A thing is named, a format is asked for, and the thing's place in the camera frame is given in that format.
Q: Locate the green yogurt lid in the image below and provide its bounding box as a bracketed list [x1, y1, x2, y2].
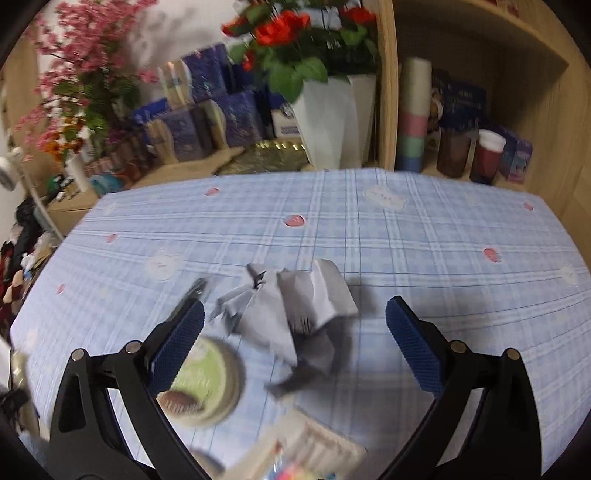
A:
[157, 336, 243, 429]

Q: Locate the black plastic fork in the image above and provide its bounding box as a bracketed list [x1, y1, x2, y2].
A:
[169, 278, 207, 321]

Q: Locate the colourful candle pack card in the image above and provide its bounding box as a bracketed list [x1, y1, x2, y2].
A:
[222, 409, 367, 479]

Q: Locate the grey white paper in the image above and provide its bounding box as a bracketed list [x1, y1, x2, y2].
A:
[209, 259, 359, 400]

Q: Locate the blue plaid tablecloth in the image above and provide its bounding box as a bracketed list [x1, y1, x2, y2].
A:
[10, 169, 590, 479]

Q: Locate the red paper cup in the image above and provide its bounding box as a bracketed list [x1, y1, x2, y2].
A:
[470, 129, 507, 185]

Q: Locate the purple small box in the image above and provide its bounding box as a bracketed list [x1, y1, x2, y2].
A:
[496, 127, 533, 184]

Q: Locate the patterned tin planter box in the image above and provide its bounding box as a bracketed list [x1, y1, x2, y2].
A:
[84, 138, 149, 198]

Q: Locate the white desk fan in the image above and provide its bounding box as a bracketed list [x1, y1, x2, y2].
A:
[1, 147, 64, 242]

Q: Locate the orange flowers white vase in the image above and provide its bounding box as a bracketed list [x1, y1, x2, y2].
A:
[41, 116, 91, 193]

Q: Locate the dark brown glass cup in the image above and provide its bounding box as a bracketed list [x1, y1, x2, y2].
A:
[437, 129, 474, 178]

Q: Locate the blue gift box lower left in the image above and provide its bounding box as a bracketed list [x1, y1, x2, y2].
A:
[144, 108, 211, 164]

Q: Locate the blue gift box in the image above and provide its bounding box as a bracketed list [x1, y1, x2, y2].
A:
[157, 43, 230, 110]
[198, 91, 264, 150]
[144, 108, 211, 164]

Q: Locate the gold decorative tray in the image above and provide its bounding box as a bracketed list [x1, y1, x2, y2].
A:
[214, 140, 310, 176]

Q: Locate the blue gift box lower right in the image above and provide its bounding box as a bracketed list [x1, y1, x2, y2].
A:
[198, 91, 264, 150]

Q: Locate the white square flower pot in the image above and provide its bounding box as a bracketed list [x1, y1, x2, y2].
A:
[293, 75, 377, 171]

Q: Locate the stack of pastel cups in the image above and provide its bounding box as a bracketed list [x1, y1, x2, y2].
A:
[396, 57, 432, 173]

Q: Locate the wooden shelf unit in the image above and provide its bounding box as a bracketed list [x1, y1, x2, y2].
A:
[375, 0, 591, 222]

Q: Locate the blue gift box top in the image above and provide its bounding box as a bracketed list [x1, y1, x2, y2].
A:
[157, 43, 230, 110]

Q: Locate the pink cherry blossom plant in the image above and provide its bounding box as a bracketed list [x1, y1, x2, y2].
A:
[13, 0, 158, 162]

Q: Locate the red rose bouquet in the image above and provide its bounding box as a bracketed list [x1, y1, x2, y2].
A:
[221, 1, 381, 104]

